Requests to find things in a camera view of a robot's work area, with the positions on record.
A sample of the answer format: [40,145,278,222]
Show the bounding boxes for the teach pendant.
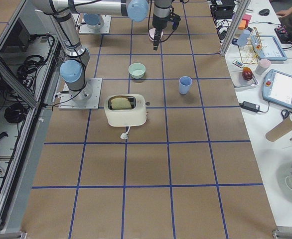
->
[262,69,292,109]
[250,35,288,61]

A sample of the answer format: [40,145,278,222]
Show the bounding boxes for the blue cup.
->
[236,30,250,47]
[179,76,192,95]

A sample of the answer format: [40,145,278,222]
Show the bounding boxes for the black power adapter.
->
[239,101,260,113]

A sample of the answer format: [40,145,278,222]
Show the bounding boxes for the white toaster power cord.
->
[120,126,131,140]

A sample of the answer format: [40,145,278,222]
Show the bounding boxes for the teach pendant far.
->
[250,35,288,61]

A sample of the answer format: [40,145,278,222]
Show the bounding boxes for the white remote control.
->
[232,60,244,68]

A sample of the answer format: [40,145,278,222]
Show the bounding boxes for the gold wire rack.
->
[238,26,262,65]

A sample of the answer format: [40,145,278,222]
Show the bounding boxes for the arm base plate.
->
[77,14,111,35]
[58,78,103,110]

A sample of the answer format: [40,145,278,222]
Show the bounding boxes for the teach pendant near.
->
[262,69,292,109]

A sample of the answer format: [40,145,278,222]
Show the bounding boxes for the aluminium frame post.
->
[220,0,251,57]

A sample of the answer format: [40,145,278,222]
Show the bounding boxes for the cardboard tube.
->
[265,114,292,142]

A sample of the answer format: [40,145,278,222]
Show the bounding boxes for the mint green bowl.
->
[128,63,146,79]

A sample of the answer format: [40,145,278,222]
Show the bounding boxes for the pink bowl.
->
[148,28,163,42]

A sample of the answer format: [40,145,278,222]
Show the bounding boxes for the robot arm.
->
[32,0,148,102]
[80,0,180,50]

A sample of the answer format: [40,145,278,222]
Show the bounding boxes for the black scissors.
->
[281,109,292,120]

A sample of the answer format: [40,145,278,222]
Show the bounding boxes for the metal tray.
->
[230,71,259,89]

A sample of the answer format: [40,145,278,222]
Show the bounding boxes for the blue cup on rack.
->
[236,30,250,47]

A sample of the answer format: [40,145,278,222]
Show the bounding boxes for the toast slice in toaster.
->
[111,97,132,110]

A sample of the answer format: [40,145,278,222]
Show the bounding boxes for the red mango fruit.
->
[242,67,253,81]

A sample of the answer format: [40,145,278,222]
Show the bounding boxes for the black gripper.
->
[152,9,181,51]

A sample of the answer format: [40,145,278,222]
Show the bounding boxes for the cream white toaster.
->
[104,94,146,127]

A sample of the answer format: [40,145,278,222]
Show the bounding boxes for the black computer mouse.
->
[258,8,270,16]

